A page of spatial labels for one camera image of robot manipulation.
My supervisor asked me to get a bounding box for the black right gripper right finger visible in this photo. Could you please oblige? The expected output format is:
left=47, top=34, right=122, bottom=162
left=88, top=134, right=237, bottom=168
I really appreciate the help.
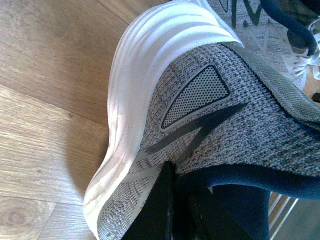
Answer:
left=172, top=176, right=271, bottom=240

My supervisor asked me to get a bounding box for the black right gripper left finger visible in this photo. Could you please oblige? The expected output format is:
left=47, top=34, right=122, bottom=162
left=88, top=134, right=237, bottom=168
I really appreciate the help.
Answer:
left=122, top=161, right=175, bottom=240

